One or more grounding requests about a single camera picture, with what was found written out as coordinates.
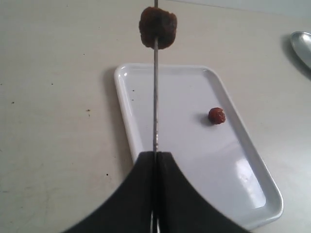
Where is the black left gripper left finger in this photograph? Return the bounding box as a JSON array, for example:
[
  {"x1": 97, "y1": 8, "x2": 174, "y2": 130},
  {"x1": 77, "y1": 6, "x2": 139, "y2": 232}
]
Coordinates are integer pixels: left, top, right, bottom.
[{"x1": 65, "y1": 151, "x2": 155, "y2": 233}]

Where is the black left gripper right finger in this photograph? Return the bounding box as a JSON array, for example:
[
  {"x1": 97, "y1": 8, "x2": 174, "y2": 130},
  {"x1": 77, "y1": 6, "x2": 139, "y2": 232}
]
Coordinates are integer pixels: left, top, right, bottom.
[{"x1": 156, "y1": 152, "x2": 248, "y2": 233}]

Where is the dark red bead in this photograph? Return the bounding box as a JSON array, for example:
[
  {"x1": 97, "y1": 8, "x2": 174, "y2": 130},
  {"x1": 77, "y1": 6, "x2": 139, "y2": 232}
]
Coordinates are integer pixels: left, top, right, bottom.
[
  {"x1": 208, "y1": 107, "x2": 226, "y2": 125},
  {"x1": 138, "y1": 7, "x2": 177, "y2": 50}
]

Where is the thin metal skewer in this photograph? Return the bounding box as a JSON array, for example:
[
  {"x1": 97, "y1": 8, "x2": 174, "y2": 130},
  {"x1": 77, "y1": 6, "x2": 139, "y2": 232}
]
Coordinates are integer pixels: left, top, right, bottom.
[{"x1": 152, "y1": 0, "x2": 160, "y2": 153}]

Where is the white rectangular tray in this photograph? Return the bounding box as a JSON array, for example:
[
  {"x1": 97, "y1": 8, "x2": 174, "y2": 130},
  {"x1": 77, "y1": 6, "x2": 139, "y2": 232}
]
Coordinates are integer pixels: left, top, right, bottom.
[{"x1": 114, "y1": 63, "x2": 284, "y2": 230}]

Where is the round steel plate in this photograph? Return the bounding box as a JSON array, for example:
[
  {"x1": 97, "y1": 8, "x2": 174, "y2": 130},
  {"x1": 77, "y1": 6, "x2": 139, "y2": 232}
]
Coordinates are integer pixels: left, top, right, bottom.
[{"x1": 290, "y1": 31, "x2": 311, "y2": 80}]

